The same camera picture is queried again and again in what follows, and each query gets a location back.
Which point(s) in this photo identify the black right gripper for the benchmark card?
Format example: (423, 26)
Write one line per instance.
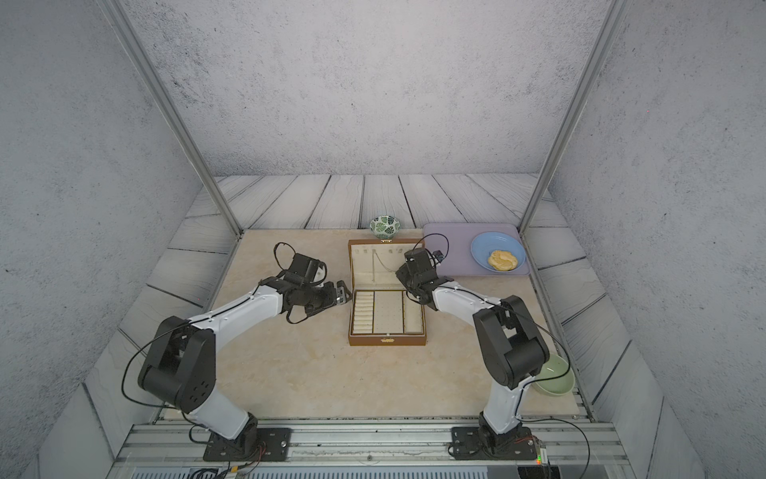
(402, 274)

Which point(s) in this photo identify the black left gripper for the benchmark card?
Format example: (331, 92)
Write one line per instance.
(332, 298)

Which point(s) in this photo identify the brown jewelry box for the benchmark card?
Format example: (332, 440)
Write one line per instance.
(382, 313)

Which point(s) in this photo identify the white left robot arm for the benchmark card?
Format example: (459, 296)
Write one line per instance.
(181, 364)

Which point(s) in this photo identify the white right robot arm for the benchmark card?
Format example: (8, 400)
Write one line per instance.
(511, 343)

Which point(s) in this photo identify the green leaf pattern bowl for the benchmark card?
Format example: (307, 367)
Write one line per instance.
(385, 227)

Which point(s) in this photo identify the blue plate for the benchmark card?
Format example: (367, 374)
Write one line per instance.
(485, 243)

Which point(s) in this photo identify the yellow pastry bun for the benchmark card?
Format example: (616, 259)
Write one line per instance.
(503, 261)

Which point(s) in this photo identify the light green bowl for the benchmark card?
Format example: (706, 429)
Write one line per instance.
(556, 377)

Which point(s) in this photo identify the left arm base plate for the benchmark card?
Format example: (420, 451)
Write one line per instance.
(252, 445)

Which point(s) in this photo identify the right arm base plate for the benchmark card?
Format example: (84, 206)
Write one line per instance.
(481, 443)

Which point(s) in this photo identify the aluminium front rail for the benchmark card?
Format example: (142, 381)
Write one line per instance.
(376, 448)

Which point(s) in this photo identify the aluminium right frame post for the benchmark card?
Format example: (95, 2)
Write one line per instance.
(614, 17)

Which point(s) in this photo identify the aluminium frame post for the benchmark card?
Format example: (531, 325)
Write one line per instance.
(131, 43)
(614, 17)

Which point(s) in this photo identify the aluminium left frame post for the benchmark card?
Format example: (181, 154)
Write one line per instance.
(131, 43)

